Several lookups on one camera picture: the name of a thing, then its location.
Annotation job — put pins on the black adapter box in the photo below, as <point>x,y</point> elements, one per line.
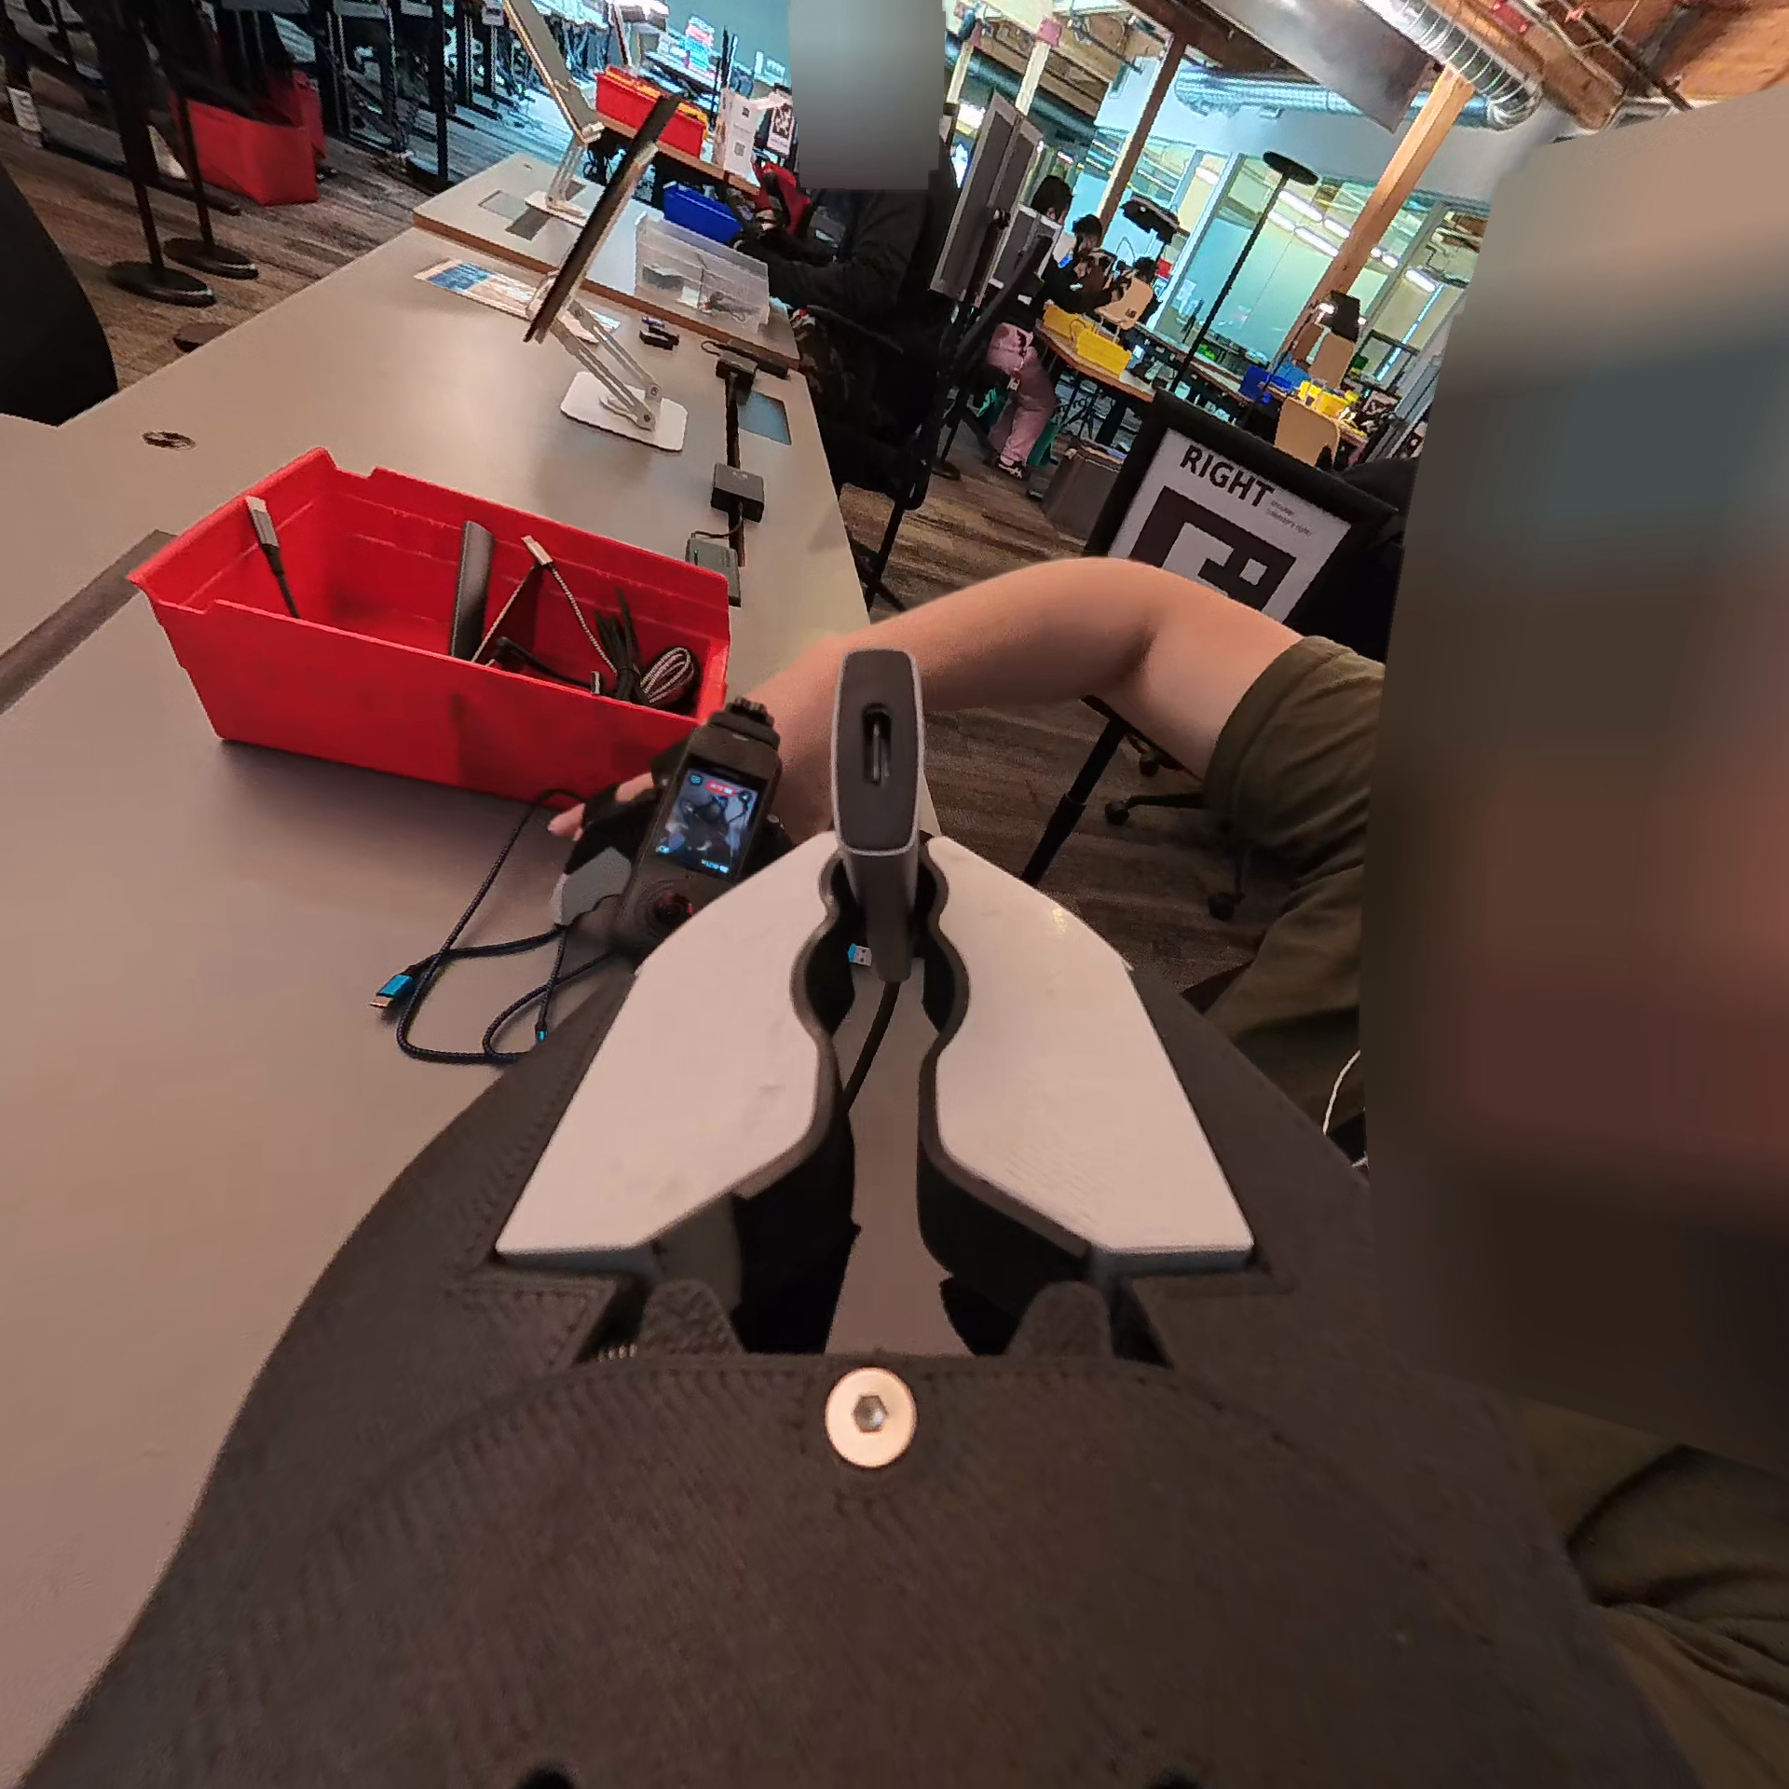
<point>737,493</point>

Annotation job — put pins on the black framed tag sign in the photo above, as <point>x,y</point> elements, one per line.
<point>1257,558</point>

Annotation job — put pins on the black floor lamp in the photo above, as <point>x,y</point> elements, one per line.
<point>1287,169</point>

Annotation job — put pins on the black bin divider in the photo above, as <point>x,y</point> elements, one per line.
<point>505,616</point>

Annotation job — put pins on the blue printed leaflet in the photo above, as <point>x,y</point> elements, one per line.
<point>475,287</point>

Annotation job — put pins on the blue storage bin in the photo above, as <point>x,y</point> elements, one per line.
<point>700,210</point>

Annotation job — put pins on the silver ventilation duct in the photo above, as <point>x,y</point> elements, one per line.
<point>1468,56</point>

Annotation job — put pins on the person's right forearm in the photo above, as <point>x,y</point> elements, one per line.
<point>1092,645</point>

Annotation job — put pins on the person's right hand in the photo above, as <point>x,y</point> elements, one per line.
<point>803,743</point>

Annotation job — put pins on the black office chair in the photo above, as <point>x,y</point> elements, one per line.
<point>42,322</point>

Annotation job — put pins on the grey desk device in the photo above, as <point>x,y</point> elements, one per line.
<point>713,558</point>

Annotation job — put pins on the yellow storage bin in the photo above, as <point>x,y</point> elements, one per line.
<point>1082,344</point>

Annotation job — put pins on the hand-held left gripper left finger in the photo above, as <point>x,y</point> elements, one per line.
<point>671,1105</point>

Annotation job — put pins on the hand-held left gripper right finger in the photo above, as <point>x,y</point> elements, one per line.
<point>1092,1120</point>

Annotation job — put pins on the black stanchion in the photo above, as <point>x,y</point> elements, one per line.
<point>161,280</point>

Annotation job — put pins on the red storage bin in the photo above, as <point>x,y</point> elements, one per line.
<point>651,112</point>
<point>253,155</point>

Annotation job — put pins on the red plastic bin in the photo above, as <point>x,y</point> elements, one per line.
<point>351,699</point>

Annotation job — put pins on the clear plastic bin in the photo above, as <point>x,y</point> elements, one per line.
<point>700,264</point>

